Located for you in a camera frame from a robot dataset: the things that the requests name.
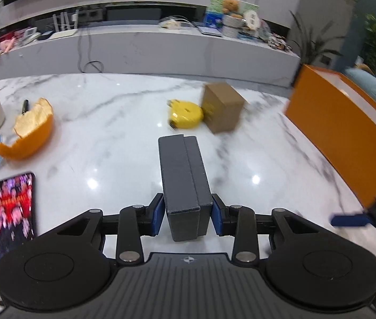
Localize dark grey gift box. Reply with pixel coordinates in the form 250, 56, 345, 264
158, 135, 212, 242

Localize orange storage box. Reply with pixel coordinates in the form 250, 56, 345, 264
285, 65, 376, 207

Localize brown cardboard box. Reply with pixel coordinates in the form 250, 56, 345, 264
201, 82, 246, 134

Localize yellow tape measure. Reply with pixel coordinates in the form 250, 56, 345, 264
168, 99, 204, 130

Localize smartphone with lit screen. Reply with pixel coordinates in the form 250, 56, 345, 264
0, 172, 35, 259

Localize orange peel bowl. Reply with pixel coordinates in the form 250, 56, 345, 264
0, 98, 54, 161

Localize potted long-leaf plant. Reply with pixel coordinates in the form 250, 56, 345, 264
290, 11, 345, 65

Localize white power strip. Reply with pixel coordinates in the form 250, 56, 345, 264
159, 19, 182, 30

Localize white round fan sign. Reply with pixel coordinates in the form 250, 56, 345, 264
243, 9, 261, 31

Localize white wifi router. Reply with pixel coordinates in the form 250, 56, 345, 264
50, 10, 79, 40

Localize small teddy bear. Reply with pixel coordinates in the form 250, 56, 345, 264
222, 0, 239, 14

